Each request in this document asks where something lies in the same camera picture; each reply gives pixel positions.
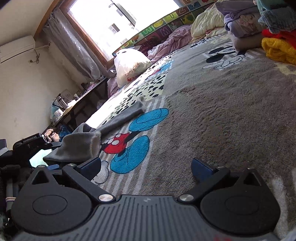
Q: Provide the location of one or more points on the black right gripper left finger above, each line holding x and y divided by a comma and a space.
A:
46, 207

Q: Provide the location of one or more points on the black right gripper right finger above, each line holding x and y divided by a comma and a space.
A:
236, 203

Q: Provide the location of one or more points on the grey fleece garment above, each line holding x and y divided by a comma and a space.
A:
85, 142

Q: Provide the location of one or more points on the dark wooden desk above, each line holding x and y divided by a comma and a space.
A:
84, 107

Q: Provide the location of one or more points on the Mickey Mouse plush blanket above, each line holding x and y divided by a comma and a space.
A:
227, 108

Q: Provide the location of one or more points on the translucent grey curtain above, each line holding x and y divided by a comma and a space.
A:
74, 48

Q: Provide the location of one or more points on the white plastic bag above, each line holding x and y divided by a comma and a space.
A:
130, 64

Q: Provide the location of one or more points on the yellow knitted sweater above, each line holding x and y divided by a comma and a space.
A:
279, 50

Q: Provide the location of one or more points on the taupe folded garment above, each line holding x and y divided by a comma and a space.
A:
246, 43

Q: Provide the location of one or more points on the colourful alphabet foam mat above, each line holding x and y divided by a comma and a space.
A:
162, 28

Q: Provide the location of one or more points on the red knitted garment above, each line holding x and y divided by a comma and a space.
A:
289, 37

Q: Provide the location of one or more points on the pink crumpled bedsheet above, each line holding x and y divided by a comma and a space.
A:
177, 39

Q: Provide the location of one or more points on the cream satin quilt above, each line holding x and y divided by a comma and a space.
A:
208, 24

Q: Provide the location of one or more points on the purple flower garment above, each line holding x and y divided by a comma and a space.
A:
240, 17

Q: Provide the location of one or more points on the blue grey denim garment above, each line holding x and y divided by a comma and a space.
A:
276, 20

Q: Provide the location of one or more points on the white wall air conditioner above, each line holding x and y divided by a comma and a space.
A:
16, 48

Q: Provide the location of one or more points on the wooden window frame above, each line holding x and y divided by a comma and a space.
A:
64, 6

